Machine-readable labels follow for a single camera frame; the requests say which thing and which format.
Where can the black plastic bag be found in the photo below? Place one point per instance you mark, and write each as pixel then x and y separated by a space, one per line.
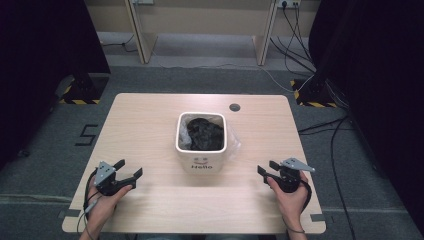
pixel 205 135

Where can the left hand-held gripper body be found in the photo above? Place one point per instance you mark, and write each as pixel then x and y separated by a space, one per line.
pixel 105 173

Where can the person's left hand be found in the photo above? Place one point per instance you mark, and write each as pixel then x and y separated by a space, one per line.
pixel 103 208

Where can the person's right hand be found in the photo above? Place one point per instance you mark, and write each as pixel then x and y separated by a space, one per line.
pixel 293 205

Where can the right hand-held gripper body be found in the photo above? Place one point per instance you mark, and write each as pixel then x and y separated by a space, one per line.
pixel 290 178

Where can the white bin with smiley face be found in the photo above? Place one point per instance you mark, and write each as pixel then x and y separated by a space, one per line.
pixel 213 161

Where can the beige wooden desk leg panel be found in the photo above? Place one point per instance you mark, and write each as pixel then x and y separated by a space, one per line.
pixel 265 40
pixel 141 36

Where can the black stand base hazard tape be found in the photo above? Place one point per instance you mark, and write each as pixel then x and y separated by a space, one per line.
pixel 83 91
pixel 315 95

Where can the clear plastic bag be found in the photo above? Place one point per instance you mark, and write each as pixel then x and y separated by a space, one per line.
pixel 233 140

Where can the black curtain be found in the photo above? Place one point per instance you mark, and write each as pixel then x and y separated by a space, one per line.
pixel 36 66
pixel 383 83

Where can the white wall socket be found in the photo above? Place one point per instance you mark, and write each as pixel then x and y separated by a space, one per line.
pixel 288 3
pixel 142 1

